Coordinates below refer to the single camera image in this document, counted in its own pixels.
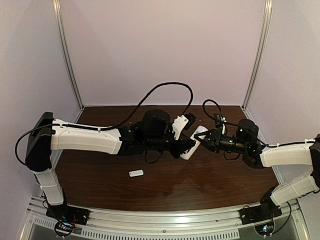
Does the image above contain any white remote control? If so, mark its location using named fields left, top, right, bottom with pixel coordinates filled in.
left=178, top=125, right=208, bottom=160

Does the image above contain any white battery cover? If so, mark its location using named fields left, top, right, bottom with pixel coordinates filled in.
left=128, top=169, right=144, bottom=178

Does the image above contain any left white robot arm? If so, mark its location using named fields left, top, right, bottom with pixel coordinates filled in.
left=24, top=109, right=197, bottom=220

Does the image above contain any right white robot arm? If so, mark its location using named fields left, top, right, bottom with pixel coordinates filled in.
left=194, top=119, right=320, bottom=215

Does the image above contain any right circuit board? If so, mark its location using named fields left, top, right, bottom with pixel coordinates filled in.
left=253, top=220, right=276, bottom=237

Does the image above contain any circuit board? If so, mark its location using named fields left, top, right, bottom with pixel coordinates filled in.
left=253, top=220, right=276, bottom=237
left=53, top=221, right=75, bottom=238

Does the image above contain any left circuit board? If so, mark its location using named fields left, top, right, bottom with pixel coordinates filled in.
left=53, top=221, right=75, bottom=238

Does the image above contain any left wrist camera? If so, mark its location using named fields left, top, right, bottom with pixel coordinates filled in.
left=172, top=112, right=196, bottom=141

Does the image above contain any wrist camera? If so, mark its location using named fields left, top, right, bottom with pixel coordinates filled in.
left=172, top=112, right=196, bottom=141
left=213, top=113, right=228, bottom=135

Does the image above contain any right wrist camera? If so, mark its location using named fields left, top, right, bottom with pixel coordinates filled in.
left=213, top=113, right=228, bottom=135

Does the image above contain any right black cable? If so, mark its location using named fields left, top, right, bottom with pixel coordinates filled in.
left=202, top=99, right=316, bottom=147

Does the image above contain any black cable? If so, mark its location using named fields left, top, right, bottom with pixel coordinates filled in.
left=14, top=81, right=195, bottom=166
left=202, top=99, right=316, bottom=147

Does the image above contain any left black cable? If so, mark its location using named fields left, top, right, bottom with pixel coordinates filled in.
left=14, top=81, right=195, bottom=166

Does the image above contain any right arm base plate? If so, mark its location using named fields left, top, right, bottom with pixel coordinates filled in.
left=238, top=204, right=282, bottom=225

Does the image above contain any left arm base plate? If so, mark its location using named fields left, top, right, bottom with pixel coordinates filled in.
left=46, top=204, right=90, bottom=226

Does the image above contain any left aluminium frame post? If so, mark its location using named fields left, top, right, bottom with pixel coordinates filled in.
left=52, top=0, right=85, bottom=110

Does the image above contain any aluminium frame post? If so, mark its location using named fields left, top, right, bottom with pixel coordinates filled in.
left=242, top=0, right=273, bottom=111
left=52, top=0, right=85, bottom=110

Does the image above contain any right aluminium frame post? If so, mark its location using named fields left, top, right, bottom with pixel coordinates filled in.
left=242, top=0, right=273, bottom=111

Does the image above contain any front aluminium rail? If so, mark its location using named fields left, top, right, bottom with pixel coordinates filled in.
left=17, top=196, right=311, bottom=240

